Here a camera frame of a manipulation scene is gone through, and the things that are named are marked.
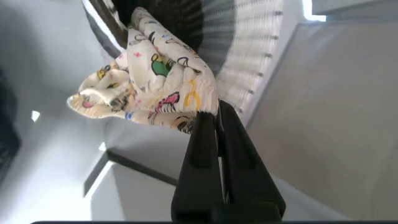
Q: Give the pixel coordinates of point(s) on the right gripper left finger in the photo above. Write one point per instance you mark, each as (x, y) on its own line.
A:
(199, 193)

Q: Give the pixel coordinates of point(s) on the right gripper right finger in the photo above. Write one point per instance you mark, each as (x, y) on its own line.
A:
(252, 196)

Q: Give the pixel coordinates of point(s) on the cream printed garment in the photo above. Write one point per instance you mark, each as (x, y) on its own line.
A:
(146, 74)

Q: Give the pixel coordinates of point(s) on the white laundry basket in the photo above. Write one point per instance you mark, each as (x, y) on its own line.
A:
(248, 46)

